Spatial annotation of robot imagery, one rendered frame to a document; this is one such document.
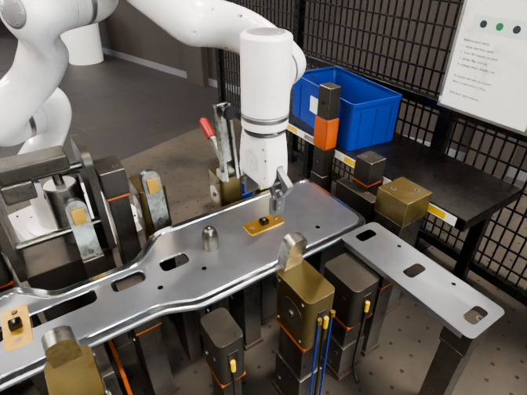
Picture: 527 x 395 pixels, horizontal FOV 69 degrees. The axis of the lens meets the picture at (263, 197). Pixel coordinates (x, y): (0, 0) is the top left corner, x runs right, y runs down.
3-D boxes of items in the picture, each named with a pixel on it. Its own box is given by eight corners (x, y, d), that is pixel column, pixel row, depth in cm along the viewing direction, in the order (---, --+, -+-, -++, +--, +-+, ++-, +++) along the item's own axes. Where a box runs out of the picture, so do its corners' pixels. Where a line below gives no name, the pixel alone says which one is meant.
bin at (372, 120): (347, 152, 102) (353, 105, 95) (290, 113, 125) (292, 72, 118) (394, 140, 108) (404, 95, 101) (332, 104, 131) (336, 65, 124)
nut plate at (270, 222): (252, 236, 79) (252, 231, 78) (242, 226, 81) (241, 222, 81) (285, 222, 82) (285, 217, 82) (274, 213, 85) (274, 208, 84)
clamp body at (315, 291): (304, 435, 76) (319, 320, 56) (270, 386, 84) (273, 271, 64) (330, 415, 79) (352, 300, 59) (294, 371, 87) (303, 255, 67)
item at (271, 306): (261, 325, 96) (261, 237, 80) (252, 314, 99) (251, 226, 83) (284, 313, 100) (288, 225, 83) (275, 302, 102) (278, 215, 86)
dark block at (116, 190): (138, 315, 99) (99, 175, 75) (129, 298, 104) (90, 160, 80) (157, 306, 101) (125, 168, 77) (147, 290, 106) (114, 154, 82)
